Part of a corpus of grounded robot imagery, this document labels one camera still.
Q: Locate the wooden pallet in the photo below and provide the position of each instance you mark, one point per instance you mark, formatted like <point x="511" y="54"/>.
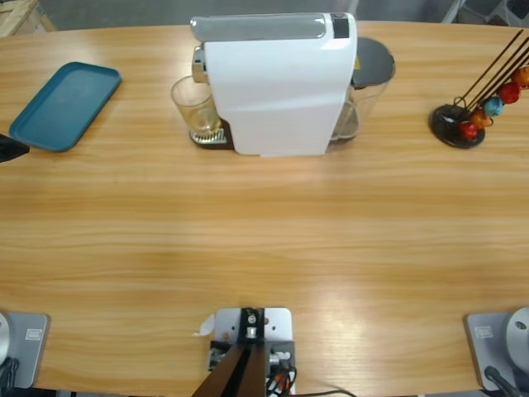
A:
<point x="16" y="16"/>

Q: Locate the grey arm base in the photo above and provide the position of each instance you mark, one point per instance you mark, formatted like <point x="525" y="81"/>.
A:
<point x="483" y="347"/>
<point x="33" y="351"/>

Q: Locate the clear drinking glass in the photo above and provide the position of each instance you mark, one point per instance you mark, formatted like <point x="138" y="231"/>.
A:
<point x="194" y="103"/>

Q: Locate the drip tray with metal grille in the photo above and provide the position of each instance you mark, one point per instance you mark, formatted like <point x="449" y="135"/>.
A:
<point x="215" y="142"/>

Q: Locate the blue coffee capsule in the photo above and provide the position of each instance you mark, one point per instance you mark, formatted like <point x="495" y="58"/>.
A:
<point x="494" y="106"/>

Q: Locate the red coffee capsule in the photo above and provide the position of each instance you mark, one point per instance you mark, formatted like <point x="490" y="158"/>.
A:
<point x="509" y="92"/>
<point x="469" y="130"/>

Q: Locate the dark camera mount post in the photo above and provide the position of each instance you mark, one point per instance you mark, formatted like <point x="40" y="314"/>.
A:
<point x="244" y="372"/>

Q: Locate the white capsule coffee machine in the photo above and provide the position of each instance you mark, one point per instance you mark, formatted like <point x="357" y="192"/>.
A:
<point x="281" y="91"/>

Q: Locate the clear water tank dark lid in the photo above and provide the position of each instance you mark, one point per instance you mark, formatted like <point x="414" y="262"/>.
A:
<point x="372" y="62"/>

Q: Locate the white paper tag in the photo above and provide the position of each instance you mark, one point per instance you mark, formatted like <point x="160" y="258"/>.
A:
<point x="206" y="326"/>

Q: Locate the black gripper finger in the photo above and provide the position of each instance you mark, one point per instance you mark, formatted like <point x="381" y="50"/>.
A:
<point x="10" y="149"/>

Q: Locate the orange coffee capsule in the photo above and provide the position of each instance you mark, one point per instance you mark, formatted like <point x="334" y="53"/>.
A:
<point x="522" y="77"/>
<point x="480" y="118"/>

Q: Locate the black capsule holder with rods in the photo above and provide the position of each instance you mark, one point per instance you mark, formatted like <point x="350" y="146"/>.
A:
<point x="444" y="118"/>

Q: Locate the white metal frame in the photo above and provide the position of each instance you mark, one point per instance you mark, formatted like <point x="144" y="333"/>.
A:
<point x="452" y="10"/>

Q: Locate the teal plastic tray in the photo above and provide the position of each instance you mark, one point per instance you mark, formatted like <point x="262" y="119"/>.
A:
<point x="62" y="107"/>

